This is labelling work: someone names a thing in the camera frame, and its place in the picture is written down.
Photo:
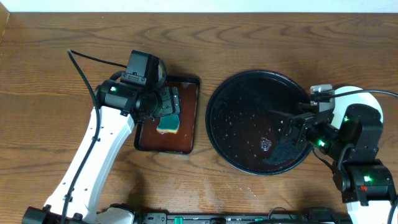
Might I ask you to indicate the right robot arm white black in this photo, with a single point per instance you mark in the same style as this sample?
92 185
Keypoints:
365 183

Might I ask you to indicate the light blue plate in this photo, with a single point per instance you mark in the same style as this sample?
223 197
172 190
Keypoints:
342 103

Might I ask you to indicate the green yellow sponge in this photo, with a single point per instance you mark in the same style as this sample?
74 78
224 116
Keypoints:
169 124

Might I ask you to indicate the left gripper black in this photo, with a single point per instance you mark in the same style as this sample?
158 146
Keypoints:
172 101

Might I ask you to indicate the round black tray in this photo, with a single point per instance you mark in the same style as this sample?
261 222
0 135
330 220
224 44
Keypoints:
242 131

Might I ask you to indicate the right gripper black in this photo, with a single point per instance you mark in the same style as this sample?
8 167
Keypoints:
306 122

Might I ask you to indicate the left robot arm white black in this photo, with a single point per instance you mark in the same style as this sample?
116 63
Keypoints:
119 107

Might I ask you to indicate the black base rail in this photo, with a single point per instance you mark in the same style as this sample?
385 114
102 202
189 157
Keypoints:
277 215

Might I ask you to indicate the black rectangular water tray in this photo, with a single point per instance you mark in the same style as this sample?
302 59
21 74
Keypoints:
148 138

